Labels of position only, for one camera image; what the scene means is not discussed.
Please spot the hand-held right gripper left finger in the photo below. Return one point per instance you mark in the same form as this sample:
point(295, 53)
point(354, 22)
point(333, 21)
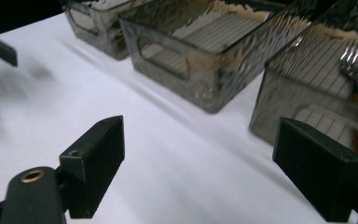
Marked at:
point(96, 161)

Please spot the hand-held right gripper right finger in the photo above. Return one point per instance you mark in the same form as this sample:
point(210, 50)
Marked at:
point(317, 168)

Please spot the smoky clear plastic bin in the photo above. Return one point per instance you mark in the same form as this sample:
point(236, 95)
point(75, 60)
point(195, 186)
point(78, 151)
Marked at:
point(99, 28)
point(230, 74)
point(292, 93)

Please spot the white table sheet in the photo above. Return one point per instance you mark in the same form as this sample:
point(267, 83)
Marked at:
point(167, 155)

